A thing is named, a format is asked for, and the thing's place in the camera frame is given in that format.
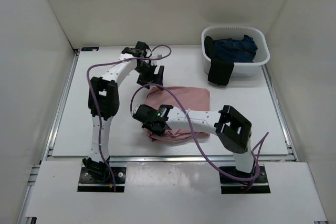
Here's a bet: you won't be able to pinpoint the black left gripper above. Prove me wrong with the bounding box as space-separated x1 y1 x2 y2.
134 62 164 90

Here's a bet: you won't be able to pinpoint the pink trousers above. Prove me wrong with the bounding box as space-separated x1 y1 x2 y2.
144 86 210 143

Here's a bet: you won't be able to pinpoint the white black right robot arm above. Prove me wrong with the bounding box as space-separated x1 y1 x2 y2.
131 104 255 182

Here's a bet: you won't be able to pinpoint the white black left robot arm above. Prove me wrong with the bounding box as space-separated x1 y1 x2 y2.
83 41 164 182

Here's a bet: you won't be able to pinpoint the black garment over basin edge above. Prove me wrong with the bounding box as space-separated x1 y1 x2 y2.
204 36 234 86

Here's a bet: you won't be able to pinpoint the dark blue garment in basin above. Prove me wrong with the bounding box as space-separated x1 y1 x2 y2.
215 35 258 63

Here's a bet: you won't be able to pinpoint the white plastic basin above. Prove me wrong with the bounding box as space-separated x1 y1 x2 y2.
201 25 270 78

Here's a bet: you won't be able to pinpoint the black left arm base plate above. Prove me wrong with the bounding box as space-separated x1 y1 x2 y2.
77 166 127 193

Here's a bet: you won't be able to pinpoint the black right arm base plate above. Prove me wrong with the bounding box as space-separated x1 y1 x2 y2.
219 165 270 195

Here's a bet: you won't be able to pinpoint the aluminium table frame rail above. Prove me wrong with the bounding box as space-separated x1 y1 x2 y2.
15 47 329 224

